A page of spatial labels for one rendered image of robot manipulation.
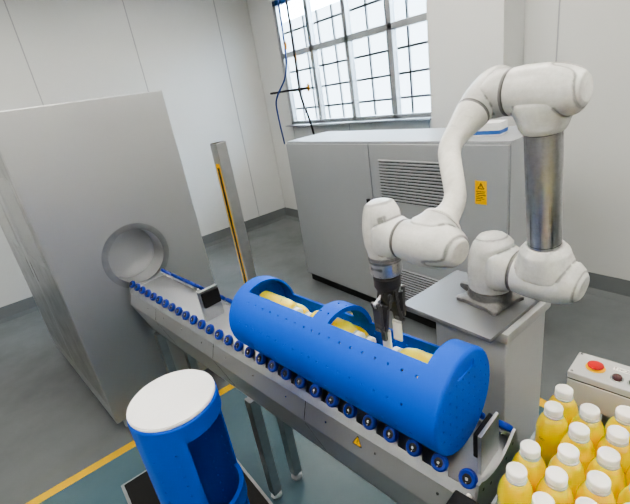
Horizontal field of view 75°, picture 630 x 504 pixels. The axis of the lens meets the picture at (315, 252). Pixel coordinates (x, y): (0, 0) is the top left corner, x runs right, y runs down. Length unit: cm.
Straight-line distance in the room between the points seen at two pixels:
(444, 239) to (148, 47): 529
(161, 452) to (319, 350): 56
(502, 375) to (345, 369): 71
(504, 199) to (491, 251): 106
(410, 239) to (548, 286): 65
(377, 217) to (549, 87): 54
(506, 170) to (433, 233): 164
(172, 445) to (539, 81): 142
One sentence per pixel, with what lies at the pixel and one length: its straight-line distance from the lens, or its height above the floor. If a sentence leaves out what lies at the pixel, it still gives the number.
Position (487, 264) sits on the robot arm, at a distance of 159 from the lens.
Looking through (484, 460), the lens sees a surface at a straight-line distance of 122.
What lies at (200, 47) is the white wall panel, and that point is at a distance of 617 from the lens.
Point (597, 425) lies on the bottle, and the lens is 121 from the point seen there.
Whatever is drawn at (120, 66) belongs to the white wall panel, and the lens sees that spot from 579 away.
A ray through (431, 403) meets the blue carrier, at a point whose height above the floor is 117.
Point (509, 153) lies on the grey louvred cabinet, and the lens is 255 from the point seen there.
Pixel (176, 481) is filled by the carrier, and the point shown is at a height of 83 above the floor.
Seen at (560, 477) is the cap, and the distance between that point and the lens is 104.
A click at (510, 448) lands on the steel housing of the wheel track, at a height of 93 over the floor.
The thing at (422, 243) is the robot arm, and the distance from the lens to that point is 96.
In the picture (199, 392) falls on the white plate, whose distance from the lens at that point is 144.
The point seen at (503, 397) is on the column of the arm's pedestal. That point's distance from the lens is 177.
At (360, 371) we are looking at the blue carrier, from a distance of 115.
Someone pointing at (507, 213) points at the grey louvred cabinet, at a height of 104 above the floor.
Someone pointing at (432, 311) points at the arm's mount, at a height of 102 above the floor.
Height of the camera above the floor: 188
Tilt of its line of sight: 22 degrees down
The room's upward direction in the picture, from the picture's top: 9 degrees counter-clockwise
